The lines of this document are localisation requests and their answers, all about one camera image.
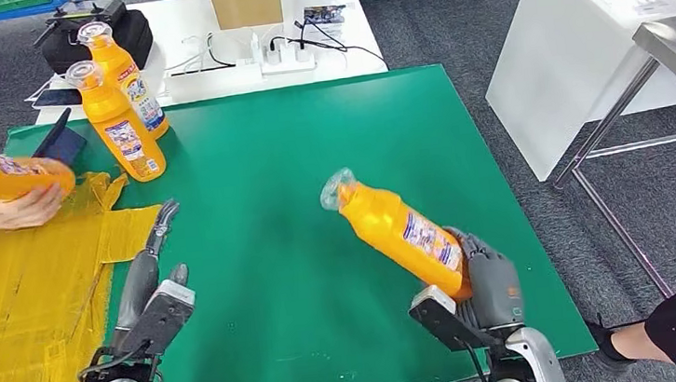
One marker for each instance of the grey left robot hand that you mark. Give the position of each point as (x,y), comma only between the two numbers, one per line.
(137,296)

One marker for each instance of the person's hand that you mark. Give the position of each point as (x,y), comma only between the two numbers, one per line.
(17,211)

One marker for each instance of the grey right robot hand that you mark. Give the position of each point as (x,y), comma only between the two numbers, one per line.
(496,292)

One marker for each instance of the tablet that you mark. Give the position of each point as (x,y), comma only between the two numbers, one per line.
(64,148)

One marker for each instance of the black smartphone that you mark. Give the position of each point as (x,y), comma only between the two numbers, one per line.
(53,98)

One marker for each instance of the black carry case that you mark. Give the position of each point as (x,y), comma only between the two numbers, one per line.
(61,55)

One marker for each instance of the black remote controller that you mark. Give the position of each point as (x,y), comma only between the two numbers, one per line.
(61,16)

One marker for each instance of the green plastic crate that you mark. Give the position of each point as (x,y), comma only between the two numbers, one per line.
(10,3)

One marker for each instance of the white boxy table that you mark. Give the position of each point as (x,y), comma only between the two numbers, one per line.
(560,50)

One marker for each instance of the white desk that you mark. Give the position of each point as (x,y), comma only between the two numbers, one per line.
(185,19)

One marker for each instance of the white power strip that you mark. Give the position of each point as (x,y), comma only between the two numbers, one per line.
(286,67)

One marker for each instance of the brown cardboard box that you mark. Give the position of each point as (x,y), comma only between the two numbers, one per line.
(245,3)

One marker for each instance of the printed leaflet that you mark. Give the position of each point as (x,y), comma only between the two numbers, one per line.
(324,15)

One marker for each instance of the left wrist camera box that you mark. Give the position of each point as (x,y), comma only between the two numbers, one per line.
(158,321)

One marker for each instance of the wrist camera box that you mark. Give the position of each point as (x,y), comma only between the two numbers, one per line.
(443,322)
(158,321)

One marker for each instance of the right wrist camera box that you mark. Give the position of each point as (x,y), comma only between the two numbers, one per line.
(443,322)

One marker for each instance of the black left camera bracket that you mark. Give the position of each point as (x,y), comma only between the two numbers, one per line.
(114,372)

